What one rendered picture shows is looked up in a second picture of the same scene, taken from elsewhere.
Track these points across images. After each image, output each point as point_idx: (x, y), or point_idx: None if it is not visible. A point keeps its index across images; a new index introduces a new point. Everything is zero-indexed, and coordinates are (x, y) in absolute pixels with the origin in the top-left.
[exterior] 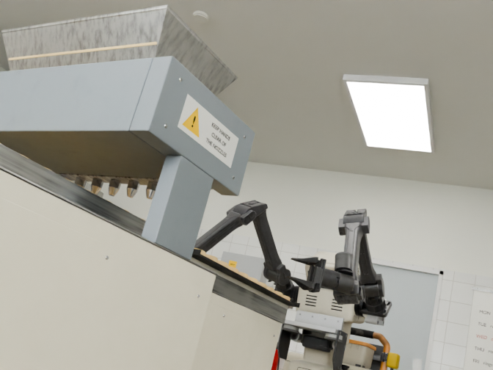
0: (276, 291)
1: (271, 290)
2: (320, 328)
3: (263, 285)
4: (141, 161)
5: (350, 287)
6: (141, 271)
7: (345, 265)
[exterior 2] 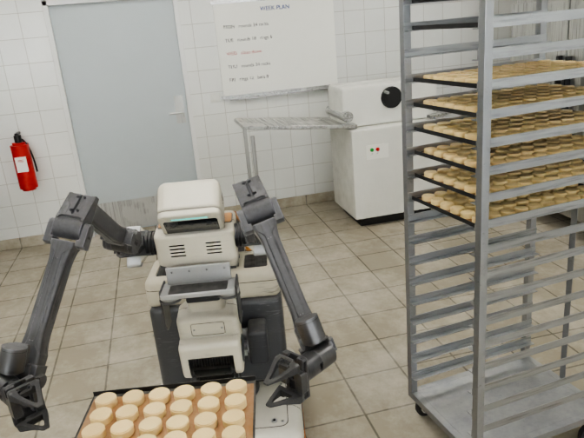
0: (242, 404)
1: (243, 420)
2: (215, 293)
3: (243, 437)
4: None
5: (334, 361)
6: None
7: (320, 337)
